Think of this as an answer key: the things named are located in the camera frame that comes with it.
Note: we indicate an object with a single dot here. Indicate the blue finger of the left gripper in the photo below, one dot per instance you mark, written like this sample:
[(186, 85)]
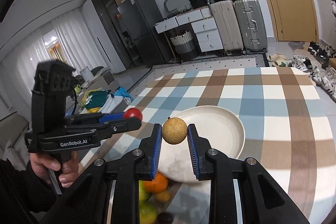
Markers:
[(122, 126), (111, 117)]

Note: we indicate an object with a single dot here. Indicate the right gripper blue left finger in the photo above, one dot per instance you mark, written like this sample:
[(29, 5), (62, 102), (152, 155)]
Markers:
[(155, 145)]

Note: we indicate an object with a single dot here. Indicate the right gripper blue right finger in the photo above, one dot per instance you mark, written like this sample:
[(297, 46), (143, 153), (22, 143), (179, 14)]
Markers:
[(193, 150)]

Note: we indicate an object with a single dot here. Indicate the brown longan front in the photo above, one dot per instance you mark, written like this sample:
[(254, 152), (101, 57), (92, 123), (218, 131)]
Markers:
[(174, 130)]

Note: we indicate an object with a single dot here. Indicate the red tomato front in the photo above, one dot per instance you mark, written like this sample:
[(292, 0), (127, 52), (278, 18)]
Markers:
[(133, 112)]

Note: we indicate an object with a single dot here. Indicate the orange tangerine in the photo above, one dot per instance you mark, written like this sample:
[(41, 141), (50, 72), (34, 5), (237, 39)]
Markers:
[(157, 185)]

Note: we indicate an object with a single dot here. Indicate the yellow-green guava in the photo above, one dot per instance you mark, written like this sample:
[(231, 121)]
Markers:
[(143, 194), (147, 213)]

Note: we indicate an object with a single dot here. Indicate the dark cherry plum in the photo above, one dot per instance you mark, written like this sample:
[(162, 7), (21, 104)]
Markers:
[(164, 218)]

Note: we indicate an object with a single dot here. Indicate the person's left hand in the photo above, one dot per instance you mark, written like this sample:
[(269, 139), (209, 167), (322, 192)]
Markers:
[(41, 163)]

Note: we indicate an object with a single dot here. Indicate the basin with green items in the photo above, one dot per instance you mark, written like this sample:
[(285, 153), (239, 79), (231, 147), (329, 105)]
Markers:
[(94, 99)]

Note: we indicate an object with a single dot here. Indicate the cream round plate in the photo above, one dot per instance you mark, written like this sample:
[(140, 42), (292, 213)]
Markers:
[(223, 129)]

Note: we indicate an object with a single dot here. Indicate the woven laundry basket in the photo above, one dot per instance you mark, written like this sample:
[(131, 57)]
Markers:
[(185, 46)]

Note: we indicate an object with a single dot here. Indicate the plaid checkered tablecloth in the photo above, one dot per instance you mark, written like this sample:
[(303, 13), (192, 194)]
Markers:
[(286, 126)]

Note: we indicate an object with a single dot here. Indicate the dark grey refrigerator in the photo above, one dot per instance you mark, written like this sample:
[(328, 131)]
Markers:
[(140, 17)]

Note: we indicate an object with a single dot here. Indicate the white drawer desk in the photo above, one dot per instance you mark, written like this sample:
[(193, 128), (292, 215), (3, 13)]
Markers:
[(200, 22)]

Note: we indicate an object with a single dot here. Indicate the silver aluminium suitcase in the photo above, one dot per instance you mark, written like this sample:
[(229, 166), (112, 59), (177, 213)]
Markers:
[(251, 24)]

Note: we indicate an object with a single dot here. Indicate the beige suitcase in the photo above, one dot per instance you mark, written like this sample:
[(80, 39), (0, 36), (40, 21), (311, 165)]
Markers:
[(227, 25)]

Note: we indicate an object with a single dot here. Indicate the oval mirror frame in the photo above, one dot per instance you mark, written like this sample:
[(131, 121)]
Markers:
[(176, 6)]

